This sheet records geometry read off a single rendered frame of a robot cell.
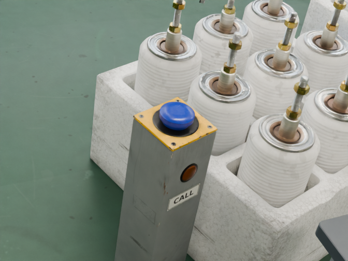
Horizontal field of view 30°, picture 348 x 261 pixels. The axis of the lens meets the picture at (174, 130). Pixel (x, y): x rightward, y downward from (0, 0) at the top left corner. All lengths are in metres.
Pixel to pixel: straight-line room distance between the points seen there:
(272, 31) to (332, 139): 0.26
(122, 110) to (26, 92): 0.33
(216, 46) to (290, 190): 0.28
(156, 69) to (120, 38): 0.52
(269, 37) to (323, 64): 0.12
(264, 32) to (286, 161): 0.34
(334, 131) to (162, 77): 0.26
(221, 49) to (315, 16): 0.41
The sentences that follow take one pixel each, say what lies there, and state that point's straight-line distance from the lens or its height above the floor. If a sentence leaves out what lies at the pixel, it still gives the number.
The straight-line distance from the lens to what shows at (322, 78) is 1.07.
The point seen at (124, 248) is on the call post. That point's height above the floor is 0.10.
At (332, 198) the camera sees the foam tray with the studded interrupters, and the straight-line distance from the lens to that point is 0.92.
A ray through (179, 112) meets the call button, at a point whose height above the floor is 0.33.
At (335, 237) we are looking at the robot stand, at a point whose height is 0.30.
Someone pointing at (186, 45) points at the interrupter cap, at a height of 0.25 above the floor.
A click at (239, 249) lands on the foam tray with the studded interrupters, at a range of 0.91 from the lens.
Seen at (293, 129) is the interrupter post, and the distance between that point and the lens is 0.86.
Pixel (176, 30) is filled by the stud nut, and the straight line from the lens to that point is 0.96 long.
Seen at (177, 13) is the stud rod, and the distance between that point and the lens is 0.95.
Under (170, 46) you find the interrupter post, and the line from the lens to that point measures 0.98.
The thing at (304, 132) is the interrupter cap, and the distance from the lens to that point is 0.88.
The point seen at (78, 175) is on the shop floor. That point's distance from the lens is 1.11.
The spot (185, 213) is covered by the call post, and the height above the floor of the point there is 0.19.
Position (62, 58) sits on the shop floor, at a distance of 1.38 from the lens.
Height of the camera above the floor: 0.77
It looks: 39 degrees down
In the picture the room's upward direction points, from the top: 11 degrees clockwise
